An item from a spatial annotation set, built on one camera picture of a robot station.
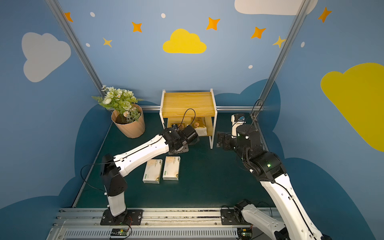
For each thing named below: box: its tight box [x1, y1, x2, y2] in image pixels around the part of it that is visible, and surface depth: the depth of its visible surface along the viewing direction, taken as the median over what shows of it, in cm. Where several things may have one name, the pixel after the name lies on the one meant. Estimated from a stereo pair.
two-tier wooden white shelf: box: [159, 88, 218, 150], surface depth 83 cm
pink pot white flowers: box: [91, 85, 146, 139], surface depth 94 cm
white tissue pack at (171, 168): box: [162, 156, 181, 181], surface depth 89 cm
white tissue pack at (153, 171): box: [142, 159, 163, 184], surface depth 86 cm
